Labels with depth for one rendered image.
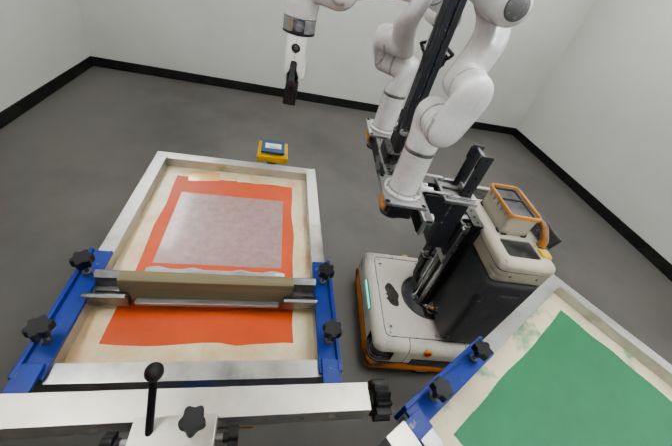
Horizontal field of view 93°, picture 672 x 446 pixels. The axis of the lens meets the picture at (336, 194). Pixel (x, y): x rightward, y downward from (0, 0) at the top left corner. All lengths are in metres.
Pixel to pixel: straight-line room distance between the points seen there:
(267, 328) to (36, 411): 0.41
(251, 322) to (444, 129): 0.67
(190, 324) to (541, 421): 0.85
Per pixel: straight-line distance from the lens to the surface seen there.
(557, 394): 1.11
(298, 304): 0.85
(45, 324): 0.83
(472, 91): 0.83
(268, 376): 0.78
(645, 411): 1.28
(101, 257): 0.98
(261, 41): 4.28
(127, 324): 0.91
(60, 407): 0.76
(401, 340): 1.76
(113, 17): 4.65
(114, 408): 0.74
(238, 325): 0.87
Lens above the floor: 1.71
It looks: 37 degrees down
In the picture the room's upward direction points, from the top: 16 degrees clockwise
